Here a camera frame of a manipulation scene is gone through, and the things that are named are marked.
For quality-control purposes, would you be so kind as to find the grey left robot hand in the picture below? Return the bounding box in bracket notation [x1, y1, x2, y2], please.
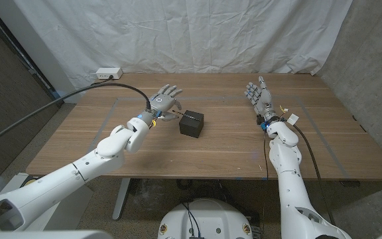
[139, 84, 184, 127]

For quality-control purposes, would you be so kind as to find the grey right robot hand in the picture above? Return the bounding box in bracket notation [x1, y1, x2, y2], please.
[243, 76, 281, 124]

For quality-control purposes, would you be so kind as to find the black yellow striped pen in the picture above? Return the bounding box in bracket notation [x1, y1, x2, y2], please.
[176, 111, 200, 121]

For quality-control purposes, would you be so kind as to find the black box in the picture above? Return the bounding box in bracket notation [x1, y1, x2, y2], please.
[178, 110, 205, 139]

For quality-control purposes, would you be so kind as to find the grey tape outline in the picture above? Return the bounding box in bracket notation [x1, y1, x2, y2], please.
[74, 96, 350, 179]

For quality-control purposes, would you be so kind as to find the white power strip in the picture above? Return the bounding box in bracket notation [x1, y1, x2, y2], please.
[95, 67, 123, 80]

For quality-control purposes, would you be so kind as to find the white backdrop cloth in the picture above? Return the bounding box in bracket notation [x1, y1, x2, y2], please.
[11, 0, 353, 97]

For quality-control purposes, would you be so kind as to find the grey table leg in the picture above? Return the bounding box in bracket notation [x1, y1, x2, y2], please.
[112, 178, 131, 221]

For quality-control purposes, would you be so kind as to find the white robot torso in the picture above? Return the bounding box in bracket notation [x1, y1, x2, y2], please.
[157, 198, 254, 239]

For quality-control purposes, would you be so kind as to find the yellow black floor pedal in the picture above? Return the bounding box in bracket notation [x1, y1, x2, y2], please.
[20, 175, 39, 187]

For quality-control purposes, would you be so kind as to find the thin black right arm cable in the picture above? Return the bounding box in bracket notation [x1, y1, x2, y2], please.
[263, 130, 269, 181]

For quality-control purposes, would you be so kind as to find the black power strip cord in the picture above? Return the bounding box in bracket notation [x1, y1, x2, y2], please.
[91, 75, 114, 86]

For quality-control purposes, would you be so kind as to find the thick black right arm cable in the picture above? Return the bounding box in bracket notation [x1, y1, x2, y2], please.
[292, 123, 336, 227]

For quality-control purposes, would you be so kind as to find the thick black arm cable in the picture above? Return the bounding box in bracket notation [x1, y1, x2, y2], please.
[292, 123, 336, 227]
[0, 82, 152, 152]

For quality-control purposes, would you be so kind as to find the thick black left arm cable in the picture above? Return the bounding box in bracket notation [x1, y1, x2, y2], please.
[0, 82, 152, 152]

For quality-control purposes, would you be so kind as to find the black floor cable bundle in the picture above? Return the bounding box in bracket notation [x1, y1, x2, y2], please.
[176, 179, 235, 204]

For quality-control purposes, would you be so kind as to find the blue torso cable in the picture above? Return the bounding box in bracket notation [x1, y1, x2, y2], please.
[186, 202, 202, 238]

